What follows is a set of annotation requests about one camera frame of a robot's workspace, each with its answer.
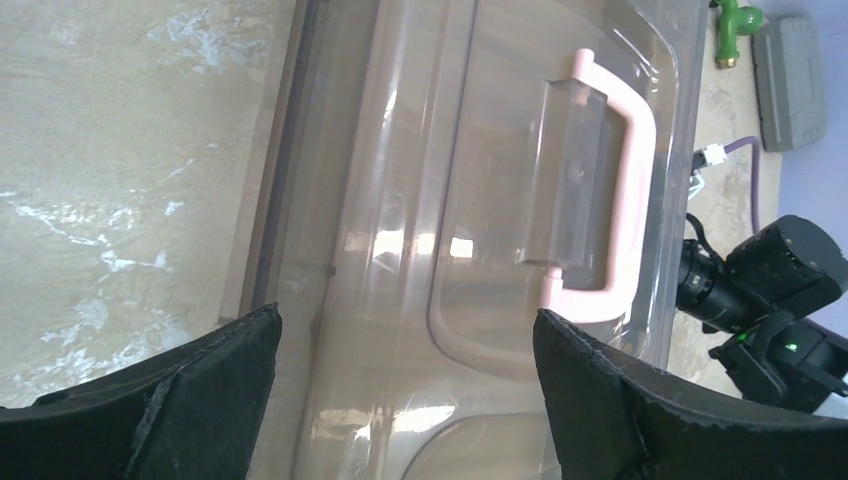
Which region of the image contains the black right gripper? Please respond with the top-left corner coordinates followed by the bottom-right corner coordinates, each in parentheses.
top-left (676, 215), bottom-right (847, 413)

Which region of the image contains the beige translucent plastic toolbox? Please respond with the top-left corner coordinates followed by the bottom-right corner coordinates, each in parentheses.
top-left (222, 1), bottom-right (709, 479)

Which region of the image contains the green orange hose nozzle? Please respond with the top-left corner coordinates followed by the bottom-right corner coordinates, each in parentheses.
top-left (709, 0), bottom-right (764, 69)

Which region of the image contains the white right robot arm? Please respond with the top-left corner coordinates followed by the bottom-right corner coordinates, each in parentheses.
top-left (676, 214), bottom-right (847, 414)

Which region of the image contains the grey plastic case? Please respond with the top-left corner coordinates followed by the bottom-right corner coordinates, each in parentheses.
top-left (752, 16), bottom-right (826, 152)

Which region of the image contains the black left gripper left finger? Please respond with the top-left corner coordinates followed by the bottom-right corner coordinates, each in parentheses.
top-left (1, 304), bottom-right (283, 479)

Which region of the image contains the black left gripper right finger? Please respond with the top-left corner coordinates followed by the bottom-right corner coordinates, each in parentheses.
top-left (533, 309), bottom-right (847, 479)

